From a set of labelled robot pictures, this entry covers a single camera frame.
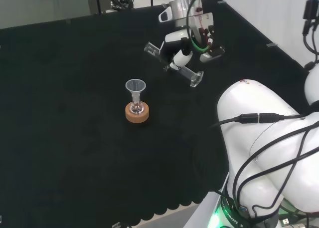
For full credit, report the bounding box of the cork ring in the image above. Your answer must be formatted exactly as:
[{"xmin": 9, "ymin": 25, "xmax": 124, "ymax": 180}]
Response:
[{"xmin": 125, "ymin": 102, "xmax": 151, "ymax": 125}]

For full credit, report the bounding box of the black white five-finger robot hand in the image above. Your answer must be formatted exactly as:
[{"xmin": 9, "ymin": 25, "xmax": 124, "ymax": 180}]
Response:
[{"xmin": 162, "ymin": 12, "xmax": 225, "ymax": 72}]

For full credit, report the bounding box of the black cable with inline plug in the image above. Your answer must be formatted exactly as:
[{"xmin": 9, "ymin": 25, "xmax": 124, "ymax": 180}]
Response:
[{"xmin": 210, "ymin": 112, "xmax": 310, "ymax": 129}]

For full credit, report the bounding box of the black cable bundle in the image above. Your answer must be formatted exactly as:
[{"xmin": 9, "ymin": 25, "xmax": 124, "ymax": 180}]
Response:
[{"xmin": 110, "ymin": 0, "xmax": 136, "ymax": 11}]

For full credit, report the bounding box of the small round-bottom glass flask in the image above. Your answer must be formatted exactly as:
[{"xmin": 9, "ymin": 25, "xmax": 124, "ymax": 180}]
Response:
[{"xmin": 129, "ymin": 96, "xmax": 145, "ymax": 114}]

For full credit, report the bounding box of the clear graduated cylinder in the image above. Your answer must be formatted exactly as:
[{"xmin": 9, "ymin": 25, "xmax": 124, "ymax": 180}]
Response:
[{"xmin": 144, "ymin": 41, "xmax": 204, "ymax": 88}]

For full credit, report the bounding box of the black cable with blue connector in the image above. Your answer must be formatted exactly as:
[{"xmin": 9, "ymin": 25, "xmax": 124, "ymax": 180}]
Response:
[{"xmin": 302, "ymin": 0, "xmax": 319, "ymax": 56}]

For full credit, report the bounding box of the black bench cloth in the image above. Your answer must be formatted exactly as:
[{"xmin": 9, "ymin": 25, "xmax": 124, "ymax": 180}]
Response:
[{"xmin": 0, "ymin": 0, "xmax": 310, "ymax": 223}]

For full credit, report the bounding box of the clear plastic funnel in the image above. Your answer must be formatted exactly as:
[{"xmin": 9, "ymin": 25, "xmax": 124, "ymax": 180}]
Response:
[{"xmin": 125, "ymin": 79, "xmax": 147, "ymax": 102}]

